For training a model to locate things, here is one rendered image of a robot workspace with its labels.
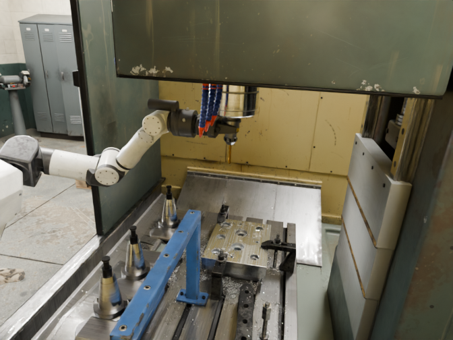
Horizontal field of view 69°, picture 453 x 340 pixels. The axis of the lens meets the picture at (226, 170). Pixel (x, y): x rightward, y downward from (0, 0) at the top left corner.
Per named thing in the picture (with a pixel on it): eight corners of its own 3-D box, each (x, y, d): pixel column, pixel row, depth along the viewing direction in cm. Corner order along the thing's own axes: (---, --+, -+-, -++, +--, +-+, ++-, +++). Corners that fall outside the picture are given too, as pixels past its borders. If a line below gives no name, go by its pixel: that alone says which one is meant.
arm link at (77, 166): (115, 195, 116) (46, 184, 110) (121, 173, 126) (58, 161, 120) (120, 171, 109) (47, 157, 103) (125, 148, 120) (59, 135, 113)
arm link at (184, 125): (215, 114, 96) (176, 110, 98) (214, 145, 100) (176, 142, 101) (223, 106, 108) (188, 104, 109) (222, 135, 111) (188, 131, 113)
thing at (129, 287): (102, 295, 67) (102, 293, 67) (115, 278, 72) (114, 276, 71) (134, 301, 66) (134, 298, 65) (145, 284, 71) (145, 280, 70)
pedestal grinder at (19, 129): (10, 146, 521) (-5, 72, 479) (2, 142, 543) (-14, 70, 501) (41, 141, 554) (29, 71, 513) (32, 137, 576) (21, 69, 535)
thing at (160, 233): (146, 237, 87) (146, 235, 87) (154, 227, 92) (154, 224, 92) (171, 241, 86) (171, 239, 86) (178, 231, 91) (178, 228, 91)
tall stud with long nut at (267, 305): (258, 341, 95) (261, 305, 90) (259, 332, 97) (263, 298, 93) (267, 342, 94) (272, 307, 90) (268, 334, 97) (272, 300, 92)
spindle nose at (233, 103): (258, 119, 93) (261, 76, 89) (202, 116, 94) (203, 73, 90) (257, 109, 108) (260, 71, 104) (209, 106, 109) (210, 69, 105)
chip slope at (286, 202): (149, 261, 171) (147, 217, 161) (187, 204, 232) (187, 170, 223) (324, 289, 157) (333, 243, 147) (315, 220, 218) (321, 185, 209)
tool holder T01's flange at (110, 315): (121, 326, 61) (119, 316, 60) (88, 324, 61) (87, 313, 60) (132, 301, 67) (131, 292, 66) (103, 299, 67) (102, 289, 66)
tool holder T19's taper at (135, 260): (140, 274, 71) (139, 248, 68) (121, 271, 71) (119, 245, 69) (149, 262, 75) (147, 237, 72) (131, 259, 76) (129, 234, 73)
